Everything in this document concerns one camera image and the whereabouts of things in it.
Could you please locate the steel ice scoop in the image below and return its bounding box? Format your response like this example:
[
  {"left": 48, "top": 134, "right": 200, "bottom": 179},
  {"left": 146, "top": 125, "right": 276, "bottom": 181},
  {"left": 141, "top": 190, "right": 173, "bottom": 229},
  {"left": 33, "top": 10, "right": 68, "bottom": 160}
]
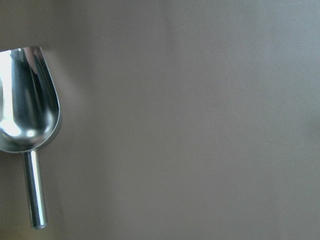
[{"left": 0, "top": 46, "right": 61, "bottom": 230}]

